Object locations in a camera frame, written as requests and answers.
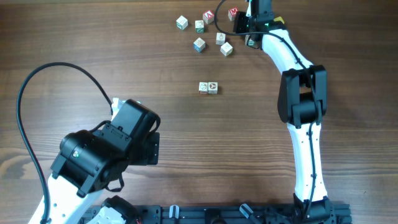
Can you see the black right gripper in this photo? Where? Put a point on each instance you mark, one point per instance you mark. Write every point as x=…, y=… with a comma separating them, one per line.
x=239, y=20

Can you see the green V bird block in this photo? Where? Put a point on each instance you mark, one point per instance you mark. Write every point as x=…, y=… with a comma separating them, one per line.
x=182, y=23

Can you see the red M letter block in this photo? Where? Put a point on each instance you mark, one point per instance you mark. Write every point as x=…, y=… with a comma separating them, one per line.
x=232, y=13

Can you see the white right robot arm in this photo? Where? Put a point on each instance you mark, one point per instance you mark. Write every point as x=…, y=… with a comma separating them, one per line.
x=301, y=104

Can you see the red A letter block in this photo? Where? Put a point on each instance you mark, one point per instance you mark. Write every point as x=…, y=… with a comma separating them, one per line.
x=208, y=17

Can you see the yellow soccer ball J block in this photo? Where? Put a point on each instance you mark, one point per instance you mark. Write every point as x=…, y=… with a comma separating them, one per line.
x=212, y=88

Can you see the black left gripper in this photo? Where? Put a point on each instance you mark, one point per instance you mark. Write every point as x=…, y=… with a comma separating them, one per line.
x=148, y=152

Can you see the green apple picture block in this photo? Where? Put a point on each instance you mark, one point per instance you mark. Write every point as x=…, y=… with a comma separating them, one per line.
x=199, y=26

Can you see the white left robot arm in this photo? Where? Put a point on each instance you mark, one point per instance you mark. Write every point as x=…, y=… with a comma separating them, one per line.
x=90, y=159

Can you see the yellow top block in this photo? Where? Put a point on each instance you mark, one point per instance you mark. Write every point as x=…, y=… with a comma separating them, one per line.
x=279, y=19

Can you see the yellow C white block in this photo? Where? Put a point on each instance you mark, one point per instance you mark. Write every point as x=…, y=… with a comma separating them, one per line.
x=226, y=49

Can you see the red O ice cream block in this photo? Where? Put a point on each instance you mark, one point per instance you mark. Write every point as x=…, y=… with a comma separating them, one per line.
x=220, y=38

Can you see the green V number block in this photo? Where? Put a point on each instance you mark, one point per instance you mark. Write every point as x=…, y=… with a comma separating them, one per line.
x=250, y=43

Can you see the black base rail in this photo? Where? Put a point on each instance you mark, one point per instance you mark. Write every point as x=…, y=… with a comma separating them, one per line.
x=281, y=213

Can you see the blue bordered picture block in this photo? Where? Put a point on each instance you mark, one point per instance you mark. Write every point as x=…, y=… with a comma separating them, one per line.
x=199, y=44

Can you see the red 6 baseball block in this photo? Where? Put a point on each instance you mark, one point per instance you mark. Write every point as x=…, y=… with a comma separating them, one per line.
x=203, y=88

